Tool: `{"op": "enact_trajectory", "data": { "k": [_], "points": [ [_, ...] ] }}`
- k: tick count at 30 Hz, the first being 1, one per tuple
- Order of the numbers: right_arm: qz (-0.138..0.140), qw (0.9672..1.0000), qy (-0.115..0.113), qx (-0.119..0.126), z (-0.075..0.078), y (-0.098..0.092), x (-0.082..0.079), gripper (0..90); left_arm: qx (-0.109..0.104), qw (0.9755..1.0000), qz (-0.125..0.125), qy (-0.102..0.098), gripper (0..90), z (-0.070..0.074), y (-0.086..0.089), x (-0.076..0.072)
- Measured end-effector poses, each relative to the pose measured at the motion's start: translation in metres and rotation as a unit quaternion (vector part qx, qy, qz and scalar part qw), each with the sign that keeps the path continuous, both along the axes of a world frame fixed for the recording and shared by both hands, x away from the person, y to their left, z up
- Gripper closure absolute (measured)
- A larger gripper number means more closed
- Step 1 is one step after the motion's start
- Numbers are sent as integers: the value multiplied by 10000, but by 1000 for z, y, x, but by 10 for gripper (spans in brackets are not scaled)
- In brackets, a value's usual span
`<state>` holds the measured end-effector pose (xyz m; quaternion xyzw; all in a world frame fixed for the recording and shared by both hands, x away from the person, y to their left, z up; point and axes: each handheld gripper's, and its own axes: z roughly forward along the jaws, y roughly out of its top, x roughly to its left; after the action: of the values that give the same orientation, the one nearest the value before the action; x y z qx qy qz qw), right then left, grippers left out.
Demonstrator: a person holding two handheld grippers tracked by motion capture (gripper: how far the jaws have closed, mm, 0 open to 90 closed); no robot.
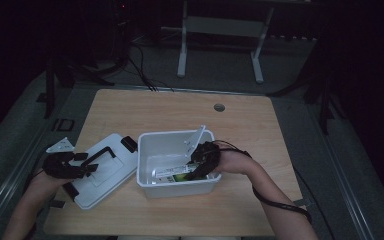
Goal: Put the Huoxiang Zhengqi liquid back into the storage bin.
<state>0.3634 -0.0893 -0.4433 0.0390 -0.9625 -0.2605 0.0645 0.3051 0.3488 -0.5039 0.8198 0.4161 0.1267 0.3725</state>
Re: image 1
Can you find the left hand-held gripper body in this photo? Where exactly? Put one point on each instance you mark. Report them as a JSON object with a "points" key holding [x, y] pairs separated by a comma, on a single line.
{"points": [[60, 165]]}

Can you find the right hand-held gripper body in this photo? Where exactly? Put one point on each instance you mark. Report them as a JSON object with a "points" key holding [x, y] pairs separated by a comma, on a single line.
{"points": [[206, 155]]}

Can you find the green medicine box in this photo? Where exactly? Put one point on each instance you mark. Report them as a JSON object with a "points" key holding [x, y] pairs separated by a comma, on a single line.
{"points": [[170, 173]]}

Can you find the white plastic storage box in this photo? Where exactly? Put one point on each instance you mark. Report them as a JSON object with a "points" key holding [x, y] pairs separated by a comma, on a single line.
{"points": [[166, 150]]}

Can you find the person's left hand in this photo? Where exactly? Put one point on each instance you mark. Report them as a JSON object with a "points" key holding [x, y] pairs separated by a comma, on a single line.
{"points": [[48, 182]]}

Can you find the person's right hand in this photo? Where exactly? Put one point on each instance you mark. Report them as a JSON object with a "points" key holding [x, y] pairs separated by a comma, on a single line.
{"points": [[235, 161]]}

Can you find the grey table grommet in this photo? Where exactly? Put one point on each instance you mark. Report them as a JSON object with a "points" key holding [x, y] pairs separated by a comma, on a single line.
{"points": [[219, 107]]}

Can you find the black tripod stand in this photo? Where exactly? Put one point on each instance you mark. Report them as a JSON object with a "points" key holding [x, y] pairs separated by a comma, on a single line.
{"points": [[323, 96], [66, 76]]}

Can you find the white metal stand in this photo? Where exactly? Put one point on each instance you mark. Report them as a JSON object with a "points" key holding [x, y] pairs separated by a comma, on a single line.
{"points": [[220, 26]]}

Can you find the black square floor frame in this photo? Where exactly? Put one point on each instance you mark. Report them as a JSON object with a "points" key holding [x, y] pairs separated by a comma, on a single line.
{"points": [[63, 124]]}

